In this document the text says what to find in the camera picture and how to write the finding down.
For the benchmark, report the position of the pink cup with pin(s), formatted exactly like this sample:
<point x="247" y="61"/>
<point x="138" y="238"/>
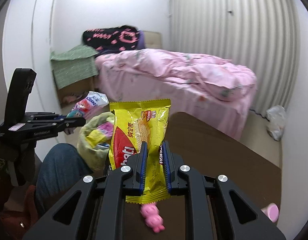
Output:
<point x="271" y="212"/>

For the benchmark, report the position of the colourful cartoon snack packet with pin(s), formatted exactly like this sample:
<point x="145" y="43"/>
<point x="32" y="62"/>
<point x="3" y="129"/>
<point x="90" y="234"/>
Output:
<point x="91" y="103"/>

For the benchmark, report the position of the pink toy caterpillar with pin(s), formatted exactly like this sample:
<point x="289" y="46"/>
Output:
<point x="151" y="217"/>

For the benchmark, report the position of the person's jeans-clad leg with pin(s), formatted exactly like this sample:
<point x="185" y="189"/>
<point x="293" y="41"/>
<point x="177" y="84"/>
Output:
<point x="59" y="170"/>

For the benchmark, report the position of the purple pillow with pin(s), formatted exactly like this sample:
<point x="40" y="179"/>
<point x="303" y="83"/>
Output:
<point x="141" y="40"/>

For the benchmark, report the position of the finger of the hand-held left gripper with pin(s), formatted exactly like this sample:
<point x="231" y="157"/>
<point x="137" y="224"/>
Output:
<point x="69" y="123"/>
<point x="46" y="116"/>

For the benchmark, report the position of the lilac snack wrapper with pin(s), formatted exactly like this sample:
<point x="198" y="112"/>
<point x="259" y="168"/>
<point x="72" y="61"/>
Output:
<point x="105" y="128"/>

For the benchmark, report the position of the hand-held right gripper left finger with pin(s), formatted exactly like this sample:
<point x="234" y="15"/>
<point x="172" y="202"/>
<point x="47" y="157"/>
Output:
<point x="143" y="166"/>

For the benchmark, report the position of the white plastic bag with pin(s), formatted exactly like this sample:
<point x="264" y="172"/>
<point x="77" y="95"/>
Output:
<point x="276" y="122"/>

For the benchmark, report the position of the black pink printed blanket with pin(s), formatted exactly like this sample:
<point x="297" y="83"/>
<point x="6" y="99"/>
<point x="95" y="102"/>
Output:
<point x="109" y="38"/>

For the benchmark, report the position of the white striped curtain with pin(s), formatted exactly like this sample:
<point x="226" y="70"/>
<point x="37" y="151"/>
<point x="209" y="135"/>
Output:
<point x="231" y="42"/>

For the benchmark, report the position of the wooden nightstand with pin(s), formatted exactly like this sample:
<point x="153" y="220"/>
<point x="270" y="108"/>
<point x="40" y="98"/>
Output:
<point x="76" y="90"/>

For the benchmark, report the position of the torn yellow wafer wrapper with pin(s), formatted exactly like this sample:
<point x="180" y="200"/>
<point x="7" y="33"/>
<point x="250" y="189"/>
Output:
<point x="96" y="136"/>

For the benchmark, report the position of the pink slipper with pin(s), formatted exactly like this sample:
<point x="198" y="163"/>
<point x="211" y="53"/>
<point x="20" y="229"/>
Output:
<point x="68" y="98"/>

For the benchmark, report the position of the beige headboard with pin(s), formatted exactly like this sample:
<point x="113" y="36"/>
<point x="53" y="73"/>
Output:
<point x="152" y="40"/>

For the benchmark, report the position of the green checked cloth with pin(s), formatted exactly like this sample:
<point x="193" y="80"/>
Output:
<point x="71" y="67"/>

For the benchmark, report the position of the yellow red wafer packet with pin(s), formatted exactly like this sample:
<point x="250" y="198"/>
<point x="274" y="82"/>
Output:
<point x="139" y="130"/>

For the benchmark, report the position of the pink floral duvet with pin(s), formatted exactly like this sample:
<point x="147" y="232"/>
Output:
<point x="189" y="70"/>

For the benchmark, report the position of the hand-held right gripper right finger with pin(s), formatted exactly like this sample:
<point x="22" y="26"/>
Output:
<point x="166" y="166"/>

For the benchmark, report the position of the pink floral bed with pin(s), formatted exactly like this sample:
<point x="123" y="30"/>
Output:
<point x="144" y="87"/>

